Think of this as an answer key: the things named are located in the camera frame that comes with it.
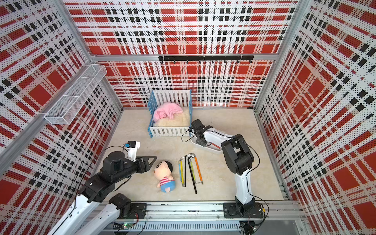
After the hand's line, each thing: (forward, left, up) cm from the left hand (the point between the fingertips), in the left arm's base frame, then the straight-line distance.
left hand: (155, 158), depth 72 cm
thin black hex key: (+2, -14, -20) cm, 24 cm away
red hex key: (+15, -34, -15) cm, 40 cm away
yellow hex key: (+1, -11, -20) cm, 23 cm away
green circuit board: (-27, +13, -18) cm, 34 cm away
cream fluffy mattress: (+35, -10, -12) cm, 38 cm away
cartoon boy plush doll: (-3, -2, -11) cm, 12 cm away
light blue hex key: (+1, -10, -20) cm, 23 cm away
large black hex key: (-1, -17, -19) cm, 26 cm away
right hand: (+23, -28, -16) cm, 40 cm away
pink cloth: (+36, 0, -3) cm, 36 cm away
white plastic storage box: (+2, -29, +12) cm, 31 cm away
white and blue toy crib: (+51, +7, -5) cm, 52 cm away
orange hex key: (+1, -22, -20) cm, 30 cm away
